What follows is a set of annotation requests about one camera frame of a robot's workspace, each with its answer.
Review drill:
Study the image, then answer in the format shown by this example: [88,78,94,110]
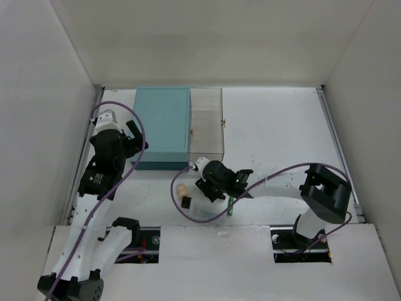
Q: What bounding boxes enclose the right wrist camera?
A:
[192,157,210,172]

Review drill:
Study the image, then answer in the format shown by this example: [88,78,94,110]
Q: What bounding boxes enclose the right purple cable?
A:
[170,162,353,254]

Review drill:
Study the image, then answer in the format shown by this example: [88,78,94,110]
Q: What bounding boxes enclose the beige makeup sponge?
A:
[177,184,189,199]

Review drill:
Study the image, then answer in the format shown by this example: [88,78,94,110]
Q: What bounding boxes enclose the small black jar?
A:
[181,196,192,209]

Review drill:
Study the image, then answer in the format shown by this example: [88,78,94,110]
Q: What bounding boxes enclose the teal drawer box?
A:
[133,87,191,171]

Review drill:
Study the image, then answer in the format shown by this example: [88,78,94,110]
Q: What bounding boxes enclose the green tube lower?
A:
[226,196,235,216]

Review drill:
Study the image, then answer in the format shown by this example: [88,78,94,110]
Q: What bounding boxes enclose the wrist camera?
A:
[91,109,122,134]
[192,157,210,172]

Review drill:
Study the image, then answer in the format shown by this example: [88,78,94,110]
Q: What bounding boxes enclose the clear plastic tube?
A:
[190,205,225,225]

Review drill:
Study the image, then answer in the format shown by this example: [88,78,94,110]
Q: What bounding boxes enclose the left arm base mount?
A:
[116,227,161,264]

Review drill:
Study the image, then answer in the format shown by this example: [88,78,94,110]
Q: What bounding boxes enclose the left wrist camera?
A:
[91,109,122,134]

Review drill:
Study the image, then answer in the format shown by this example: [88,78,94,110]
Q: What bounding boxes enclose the clear acrylic drawer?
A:
[189,88,225,162]

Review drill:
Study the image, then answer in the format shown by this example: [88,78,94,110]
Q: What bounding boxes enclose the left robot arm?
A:
[37,117,148,300]

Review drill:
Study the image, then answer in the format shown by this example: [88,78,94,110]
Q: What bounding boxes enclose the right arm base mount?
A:
[270,226,331,263]

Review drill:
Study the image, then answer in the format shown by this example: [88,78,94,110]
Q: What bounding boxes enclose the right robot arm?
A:
[195,157,352,250]

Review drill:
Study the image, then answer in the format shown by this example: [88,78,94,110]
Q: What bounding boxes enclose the aluminium rail right edge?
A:
[316,86,366,223]

